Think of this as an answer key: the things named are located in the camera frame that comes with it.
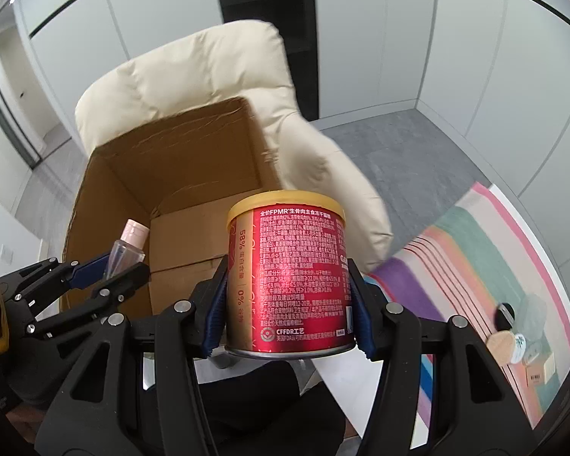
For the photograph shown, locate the clear bottle with pink cap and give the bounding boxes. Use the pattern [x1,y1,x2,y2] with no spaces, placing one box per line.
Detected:
[105,218,149,279]

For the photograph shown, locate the striped colourful cloth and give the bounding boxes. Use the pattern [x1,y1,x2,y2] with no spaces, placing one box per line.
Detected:
[365,181,570,431]

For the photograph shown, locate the red can with yellow lid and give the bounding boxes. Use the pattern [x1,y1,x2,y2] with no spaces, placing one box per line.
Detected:
[225,189,357,359]

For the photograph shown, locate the small black object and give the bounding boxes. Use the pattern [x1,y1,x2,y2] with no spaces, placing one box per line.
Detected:
[496,302,516,331]

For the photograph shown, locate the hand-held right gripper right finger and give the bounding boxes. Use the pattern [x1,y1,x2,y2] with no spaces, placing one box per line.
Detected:
[347,261,538,456]

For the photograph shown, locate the brown cardboard box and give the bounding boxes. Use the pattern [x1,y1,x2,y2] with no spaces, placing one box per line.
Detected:
[59,96,287,318]

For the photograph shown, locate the white round container green print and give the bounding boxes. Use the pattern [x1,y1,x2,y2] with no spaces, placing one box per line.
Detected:
[509,333,529,364]

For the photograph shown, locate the clear plastic container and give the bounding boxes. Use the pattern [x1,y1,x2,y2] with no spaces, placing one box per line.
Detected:
[513,293,550,339]

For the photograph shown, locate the cream padded chair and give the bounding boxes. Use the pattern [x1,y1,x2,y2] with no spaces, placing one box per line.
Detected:
[74,19,395,277]

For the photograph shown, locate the small beige box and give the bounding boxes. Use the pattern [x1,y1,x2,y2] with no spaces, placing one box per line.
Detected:
[522,351,557,382]

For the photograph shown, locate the black glass door panel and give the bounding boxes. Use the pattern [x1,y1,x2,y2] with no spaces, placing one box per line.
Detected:
[211,0,322,120]

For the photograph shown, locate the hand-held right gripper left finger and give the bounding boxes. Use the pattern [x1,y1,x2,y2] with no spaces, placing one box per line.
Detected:
[33,255,230,456]

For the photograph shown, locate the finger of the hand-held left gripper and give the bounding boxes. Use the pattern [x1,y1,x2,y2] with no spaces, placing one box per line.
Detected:
[23,262,151,340]
[0,254,115,325]

